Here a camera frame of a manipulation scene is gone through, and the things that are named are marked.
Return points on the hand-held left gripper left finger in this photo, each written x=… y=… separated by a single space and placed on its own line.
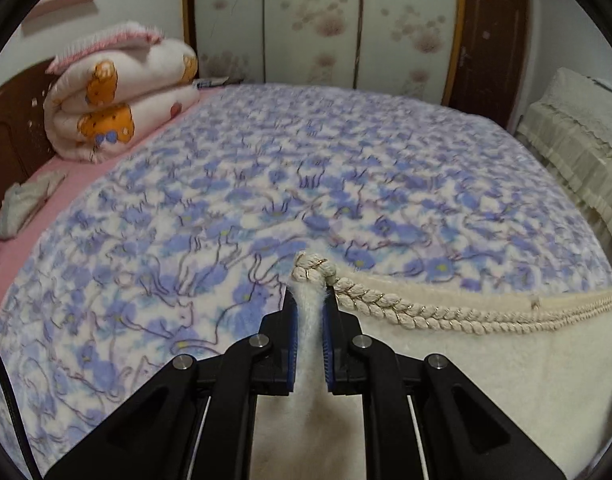
x=291 y=345

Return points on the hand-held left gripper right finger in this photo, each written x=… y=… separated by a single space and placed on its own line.
x=329 y=345

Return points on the cream knit cardigan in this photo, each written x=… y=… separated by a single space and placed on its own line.
x=486 y=385

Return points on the blue floral blanket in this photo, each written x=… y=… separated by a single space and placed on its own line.
x=336 y=170

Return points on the small dark device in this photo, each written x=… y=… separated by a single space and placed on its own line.
x=213 y=81

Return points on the pink bed sheet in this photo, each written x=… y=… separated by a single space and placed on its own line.
x=60 y=195

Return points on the rolled bear print quilt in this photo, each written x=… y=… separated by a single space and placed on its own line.
x=115 y=110

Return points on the folded grey cloth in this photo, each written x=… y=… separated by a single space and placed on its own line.
x=25 y=202

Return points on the floral door wardrobe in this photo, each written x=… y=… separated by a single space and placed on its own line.
x=326 y=20

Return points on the brown wooden door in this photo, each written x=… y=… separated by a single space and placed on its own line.
x=488 y=45

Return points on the pink trimmed pillow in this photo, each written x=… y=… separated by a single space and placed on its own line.
x=100 y=45

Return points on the brown wooden headboard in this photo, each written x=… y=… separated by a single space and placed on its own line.
x=10 y=125

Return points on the pink wall shelf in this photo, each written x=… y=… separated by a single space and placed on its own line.
x=68 y=5

